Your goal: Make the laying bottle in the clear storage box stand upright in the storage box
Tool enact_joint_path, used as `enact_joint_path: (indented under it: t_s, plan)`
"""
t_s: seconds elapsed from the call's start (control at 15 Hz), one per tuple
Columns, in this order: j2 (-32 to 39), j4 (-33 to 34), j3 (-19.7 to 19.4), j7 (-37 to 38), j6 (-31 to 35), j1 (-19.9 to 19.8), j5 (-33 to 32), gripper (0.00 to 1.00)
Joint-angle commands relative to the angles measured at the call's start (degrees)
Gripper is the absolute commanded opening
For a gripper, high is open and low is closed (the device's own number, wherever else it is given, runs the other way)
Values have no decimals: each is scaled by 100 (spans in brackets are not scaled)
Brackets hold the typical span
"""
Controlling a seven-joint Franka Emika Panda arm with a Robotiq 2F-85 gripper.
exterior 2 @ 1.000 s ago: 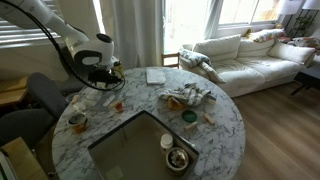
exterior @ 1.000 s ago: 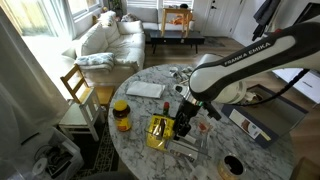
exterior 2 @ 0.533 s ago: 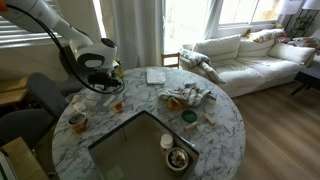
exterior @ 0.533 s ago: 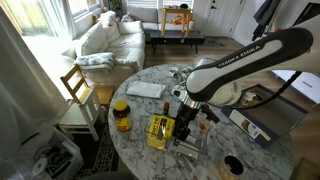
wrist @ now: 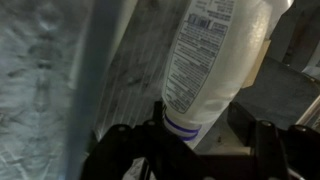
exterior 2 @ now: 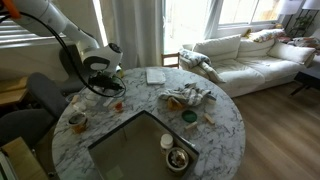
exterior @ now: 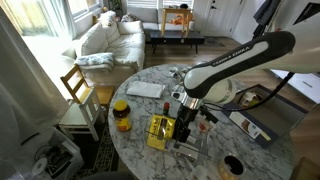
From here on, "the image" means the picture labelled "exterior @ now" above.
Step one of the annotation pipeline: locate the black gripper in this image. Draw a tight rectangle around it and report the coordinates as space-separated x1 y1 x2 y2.
171 103 201 144

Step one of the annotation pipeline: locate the small green bottle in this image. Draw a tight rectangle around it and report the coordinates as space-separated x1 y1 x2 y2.
162 101 171 117

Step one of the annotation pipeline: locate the brown cardboard box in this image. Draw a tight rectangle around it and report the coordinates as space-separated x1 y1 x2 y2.
289 156 320 180

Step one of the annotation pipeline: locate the small white rectangular tube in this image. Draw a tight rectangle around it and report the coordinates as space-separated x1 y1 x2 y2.
185 134 198 145

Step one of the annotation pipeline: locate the wooden block with red disc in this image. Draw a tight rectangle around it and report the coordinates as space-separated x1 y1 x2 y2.
197 121 210 133

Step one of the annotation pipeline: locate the yellow printed packet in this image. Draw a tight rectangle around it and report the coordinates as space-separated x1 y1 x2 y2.
145 114 177 152

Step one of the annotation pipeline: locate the white folded cloth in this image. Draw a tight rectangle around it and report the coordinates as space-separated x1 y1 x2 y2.
125 80 166 100

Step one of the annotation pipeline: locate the brown jar with yellow lid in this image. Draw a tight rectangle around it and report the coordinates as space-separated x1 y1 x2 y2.
112 99 133 133

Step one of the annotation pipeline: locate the small white jar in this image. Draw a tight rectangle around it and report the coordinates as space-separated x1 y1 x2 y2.
241 91 256 108

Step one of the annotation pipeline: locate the dark patterned rug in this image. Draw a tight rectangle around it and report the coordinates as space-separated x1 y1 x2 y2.
69 122 120 180

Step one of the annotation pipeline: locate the dark coffee table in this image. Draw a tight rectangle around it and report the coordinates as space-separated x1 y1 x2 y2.
148 29 206 55

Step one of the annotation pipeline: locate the white wooden chair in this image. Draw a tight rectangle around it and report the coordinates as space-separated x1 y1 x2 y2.
57 87 106 143

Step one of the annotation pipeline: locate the grey patterned blanket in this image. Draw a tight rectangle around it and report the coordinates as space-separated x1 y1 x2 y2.
73 51 116 72

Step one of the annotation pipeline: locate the white sofa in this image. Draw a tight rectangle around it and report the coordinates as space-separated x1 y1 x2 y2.
61 9 147 85

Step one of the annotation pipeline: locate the orange toy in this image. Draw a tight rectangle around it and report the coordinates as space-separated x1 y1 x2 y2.
169 14 194 27

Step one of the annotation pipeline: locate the natural wooden chair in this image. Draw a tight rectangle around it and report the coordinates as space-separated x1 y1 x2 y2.
59 63 116 108

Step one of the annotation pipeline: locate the tall wooden side table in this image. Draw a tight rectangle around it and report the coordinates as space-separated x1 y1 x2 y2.
160 7 194 38

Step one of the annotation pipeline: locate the light grey sofa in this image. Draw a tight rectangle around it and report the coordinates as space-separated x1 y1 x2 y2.
125 6 195 33

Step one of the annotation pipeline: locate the white door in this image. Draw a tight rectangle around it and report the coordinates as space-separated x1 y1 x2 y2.
202 0 247 38

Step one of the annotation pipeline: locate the clear plastic floor bin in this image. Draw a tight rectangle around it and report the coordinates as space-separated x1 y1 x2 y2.
5 126 85 180

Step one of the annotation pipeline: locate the white low cabinet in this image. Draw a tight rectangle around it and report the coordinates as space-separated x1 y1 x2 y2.
269 68 320 105

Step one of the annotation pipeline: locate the floral patterned pillow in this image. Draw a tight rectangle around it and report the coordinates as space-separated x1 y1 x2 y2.
97 10 118 28

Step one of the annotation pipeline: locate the potted plant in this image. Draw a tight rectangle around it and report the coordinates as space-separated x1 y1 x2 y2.
107 0 125 18

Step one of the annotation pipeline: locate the dark hanging coat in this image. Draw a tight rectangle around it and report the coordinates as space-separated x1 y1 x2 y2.
252 0 282 40

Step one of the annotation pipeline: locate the sheer white curtain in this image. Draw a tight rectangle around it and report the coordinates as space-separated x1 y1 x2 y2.
0 5 72 169

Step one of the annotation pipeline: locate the black flat screen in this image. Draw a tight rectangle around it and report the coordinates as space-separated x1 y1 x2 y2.
293 1 320 26

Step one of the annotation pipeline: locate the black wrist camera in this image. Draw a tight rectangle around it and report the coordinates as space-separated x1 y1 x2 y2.
199 105 220 125

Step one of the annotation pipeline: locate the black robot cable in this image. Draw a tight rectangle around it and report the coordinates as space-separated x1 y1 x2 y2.
203 71 296 113

